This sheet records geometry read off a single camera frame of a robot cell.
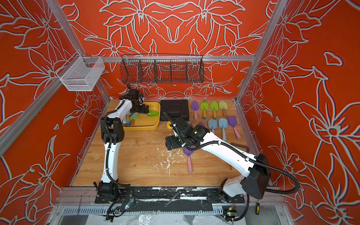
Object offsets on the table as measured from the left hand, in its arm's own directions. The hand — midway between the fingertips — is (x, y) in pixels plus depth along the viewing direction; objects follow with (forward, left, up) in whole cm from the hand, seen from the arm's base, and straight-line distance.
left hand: (142, 109), depth 109 cm
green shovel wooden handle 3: (+11, -66, -3) cm, 67 cm away
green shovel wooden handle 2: (+9, -58, -4) cm, 59 cm away
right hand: (-35, -27, +14) cm, 46 cm away
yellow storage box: (-11, -4, -3) cm, 12 cm away
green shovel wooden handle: (+9, -50, -3) cm, 51 cm away
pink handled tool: (-9, -47, -3) cm, 48 cm away
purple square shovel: (-32, -38, -4) cm, 50 cm away
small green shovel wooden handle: (-1, -8, -3) cm, 9 cm away
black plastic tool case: (+1, -25, +1) cm, 25 cm away
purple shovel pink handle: (+10, -42, -4) cm, 44 cm away
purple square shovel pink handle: (-6, -71, -3) cm, 71 cm away
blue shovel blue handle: (-8, -63, -3) cm, 64 cm away
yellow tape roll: (-12, -22, -3) cm, 25 cm away
